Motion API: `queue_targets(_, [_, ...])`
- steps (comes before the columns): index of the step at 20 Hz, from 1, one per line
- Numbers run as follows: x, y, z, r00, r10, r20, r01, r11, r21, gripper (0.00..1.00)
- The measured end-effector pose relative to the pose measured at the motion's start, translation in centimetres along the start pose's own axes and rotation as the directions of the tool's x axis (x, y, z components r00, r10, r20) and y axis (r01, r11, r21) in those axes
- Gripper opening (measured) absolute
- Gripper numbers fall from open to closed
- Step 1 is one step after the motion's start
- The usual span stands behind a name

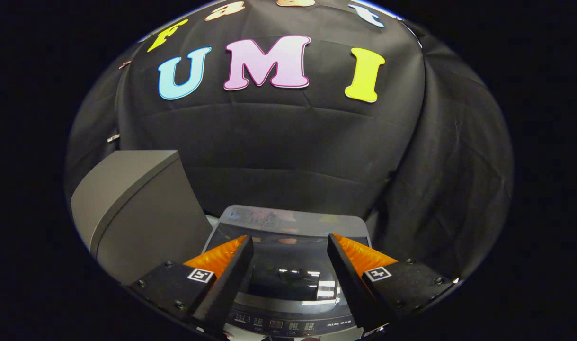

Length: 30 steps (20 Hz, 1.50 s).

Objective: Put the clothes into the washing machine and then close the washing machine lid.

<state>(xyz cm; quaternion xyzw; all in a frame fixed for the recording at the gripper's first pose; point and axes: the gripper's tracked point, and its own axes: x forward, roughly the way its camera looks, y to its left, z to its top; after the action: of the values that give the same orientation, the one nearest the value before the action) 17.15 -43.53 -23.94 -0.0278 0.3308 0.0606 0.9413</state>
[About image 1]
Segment black backdrop cloth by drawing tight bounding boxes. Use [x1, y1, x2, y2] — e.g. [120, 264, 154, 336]
[66, 0, 514, 280]

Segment grey washing machine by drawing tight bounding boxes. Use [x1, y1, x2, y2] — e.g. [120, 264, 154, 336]
[201, 205, 379, 340]

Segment grey cabinet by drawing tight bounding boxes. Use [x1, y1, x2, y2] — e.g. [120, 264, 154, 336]
[71, 150, 213, 286]

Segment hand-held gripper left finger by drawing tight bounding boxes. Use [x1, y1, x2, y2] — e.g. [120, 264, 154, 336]
[130, 235, 254, 334]

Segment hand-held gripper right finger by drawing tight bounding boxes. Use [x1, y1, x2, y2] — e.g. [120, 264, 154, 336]
[327, 233, 459, 332]

